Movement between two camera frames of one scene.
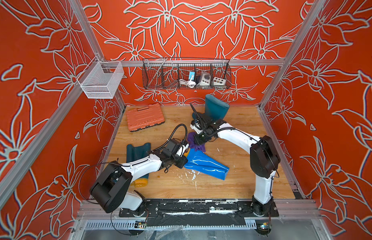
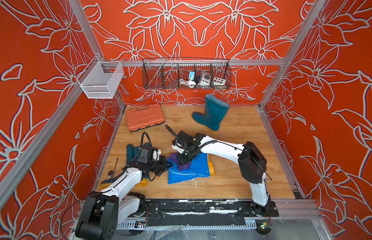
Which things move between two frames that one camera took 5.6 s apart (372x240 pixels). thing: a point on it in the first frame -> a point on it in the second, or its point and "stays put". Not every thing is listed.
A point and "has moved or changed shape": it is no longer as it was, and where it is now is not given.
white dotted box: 217,81 stays put
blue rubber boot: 202,162 has moved or changed shape
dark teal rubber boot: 133,152 stays put
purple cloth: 193,144 has moved or changed shape
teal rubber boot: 215,107 stays put
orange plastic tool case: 140,117 stays put
